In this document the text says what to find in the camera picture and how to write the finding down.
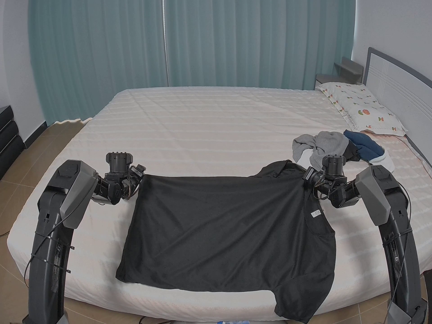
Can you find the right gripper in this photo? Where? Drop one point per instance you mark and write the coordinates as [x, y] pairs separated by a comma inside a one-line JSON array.
[[321, 185]]

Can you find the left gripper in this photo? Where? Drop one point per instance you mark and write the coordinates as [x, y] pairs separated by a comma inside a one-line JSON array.
[[130, 187]]

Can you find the black T-shirt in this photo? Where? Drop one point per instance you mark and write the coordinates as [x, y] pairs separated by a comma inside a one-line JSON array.
[[229, 224]]

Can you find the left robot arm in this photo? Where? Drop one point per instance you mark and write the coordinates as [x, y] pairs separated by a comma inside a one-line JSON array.
[[72, 194]]

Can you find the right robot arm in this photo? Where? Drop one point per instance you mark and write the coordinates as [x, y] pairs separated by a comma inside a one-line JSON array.
[[378, 194]]

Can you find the bed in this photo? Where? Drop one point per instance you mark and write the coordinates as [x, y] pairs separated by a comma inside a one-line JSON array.
[[202, 130]]

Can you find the grey garment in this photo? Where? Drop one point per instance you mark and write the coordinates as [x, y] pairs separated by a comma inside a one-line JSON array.
[[329, 143]]

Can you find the small black garment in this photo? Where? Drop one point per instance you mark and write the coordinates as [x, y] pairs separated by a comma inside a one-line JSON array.
[[351, 152]]

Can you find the dark blue garment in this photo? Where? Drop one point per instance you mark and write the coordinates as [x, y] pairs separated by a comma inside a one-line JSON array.
[[366, 145]]

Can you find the white garment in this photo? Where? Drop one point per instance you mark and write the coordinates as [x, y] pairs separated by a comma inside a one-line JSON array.
[[383, 160]]

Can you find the white printed pillow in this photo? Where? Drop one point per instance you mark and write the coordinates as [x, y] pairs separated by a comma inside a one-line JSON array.
[[362, 108]]

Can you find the grey bedside table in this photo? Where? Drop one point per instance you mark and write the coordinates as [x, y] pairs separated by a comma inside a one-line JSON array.
[[342, 74]]

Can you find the black chest of drawers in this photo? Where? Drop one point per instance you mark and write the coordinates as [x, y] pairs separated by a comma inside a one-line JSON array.
[[8, 137]]

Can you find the blue-green curtain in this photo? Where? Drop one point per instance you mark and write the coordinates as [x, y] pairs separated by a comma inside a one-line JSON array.
[[94, 46], [253, 32]]

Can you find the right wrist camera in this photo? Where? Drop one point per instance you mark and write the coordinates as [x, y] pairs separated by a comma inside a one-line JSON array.
[[308, 174]]

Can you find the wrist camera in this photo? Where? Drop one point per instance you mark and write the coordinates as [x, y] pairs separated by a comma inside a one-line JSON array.
[[308, 174], [137, 170]]

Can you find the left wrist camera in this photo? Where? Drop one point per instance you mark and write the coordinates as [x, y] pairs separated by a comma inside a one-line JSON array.
[[137, 170]]

